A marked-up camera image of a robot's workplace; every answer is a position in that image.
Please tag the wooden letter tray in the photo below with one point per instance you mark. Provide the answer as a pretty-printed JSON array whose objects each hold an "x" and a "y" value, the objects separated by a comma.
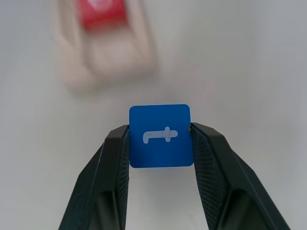
[{"x": 105, "y": 62}]

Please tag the blue letter tile t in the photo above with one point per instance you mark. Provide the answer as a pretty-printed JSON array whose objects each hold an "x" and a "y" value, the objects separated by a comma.
[{"x": 160, "y": 136}]

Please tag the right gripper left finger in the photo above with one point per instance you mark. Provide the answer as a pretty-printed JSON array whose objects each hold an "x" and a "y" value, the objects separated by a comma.
[{"x": 103, "y": 182}]

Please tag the red letter tile o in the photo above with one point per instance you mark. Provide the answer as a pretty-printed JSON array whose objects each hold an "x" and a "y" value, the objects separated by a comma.
[{"x": 102, "y": 16}]

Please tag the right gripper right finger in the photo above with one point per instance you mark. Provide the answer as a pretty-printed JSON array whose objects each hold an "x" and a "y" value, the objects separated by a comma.
[{"x": 223, "y": 182}]

